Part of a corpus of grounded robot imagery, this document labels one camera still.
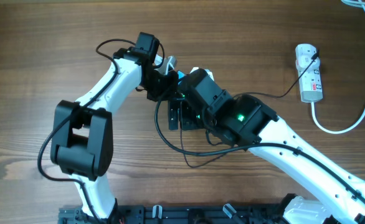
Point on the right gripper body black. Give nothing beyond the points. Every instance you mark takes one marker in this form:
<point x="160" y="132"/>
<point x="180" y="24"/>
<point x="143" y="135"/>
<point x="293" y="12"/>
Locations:
<point x="190" y="118"/>

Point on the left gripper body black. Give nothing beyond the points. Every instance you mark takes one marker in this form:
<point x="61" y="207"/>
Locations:
<point x="159" y="86"/>

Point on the teal screen smartphone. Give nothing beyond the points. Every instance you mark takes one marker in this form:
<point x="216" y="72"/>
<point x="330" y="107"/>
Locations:
<point x="181" y="75"/>

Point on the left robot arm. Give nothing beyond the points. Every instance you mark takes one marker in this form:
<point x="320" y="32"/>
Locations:
<point x="82" y="137"/>

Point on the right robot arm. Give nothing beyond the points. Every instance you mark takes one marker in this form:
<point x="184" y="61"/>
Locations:
<point x="246" y="123"/>

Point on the white charger adapter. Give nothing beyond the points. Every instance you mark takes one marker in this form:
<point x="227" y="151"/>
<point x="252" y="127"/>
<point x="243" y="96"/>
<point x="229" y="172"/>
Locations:
<point x="309" y="62"/>

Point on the white power strip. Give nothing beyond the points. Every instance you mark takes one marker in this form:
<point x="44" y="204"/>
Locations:
<point x="310" y="80"/>

